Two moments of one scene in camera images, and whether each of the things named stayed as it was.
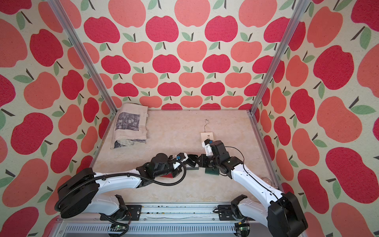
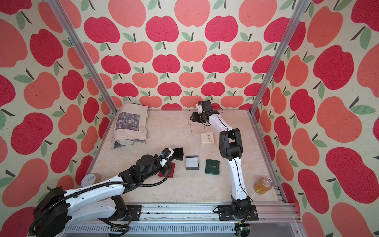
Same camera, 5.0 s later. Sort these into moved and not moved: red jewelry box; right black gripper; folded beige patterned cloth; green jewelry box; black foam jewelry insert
Moved: right black gripper; black foam jewelry insert
Not moved: folded beige patterned cloth; red jewelry box; green jewelry box
